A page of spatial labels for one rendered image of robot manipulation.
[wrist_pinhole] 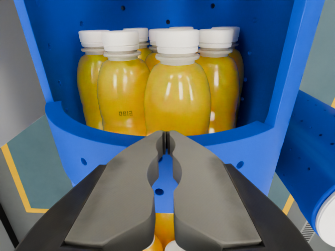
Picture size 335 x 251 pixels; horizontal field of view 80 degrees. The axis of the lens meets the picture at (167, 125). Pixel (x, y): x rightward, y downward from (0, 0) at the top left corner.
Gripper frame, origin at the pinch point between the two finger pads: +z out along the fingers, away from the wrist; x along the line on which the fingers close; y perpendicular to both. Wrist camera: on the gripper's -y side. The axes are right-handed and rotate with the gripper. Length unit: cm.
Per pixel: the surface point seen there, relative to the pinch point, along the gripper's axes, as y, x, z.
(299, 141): 24, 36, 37
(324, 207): 31, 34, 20
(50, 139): 75, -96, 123
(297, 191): 34, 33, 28
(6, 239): 183, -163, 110
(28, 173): 110, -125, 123
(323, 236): 41, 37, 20
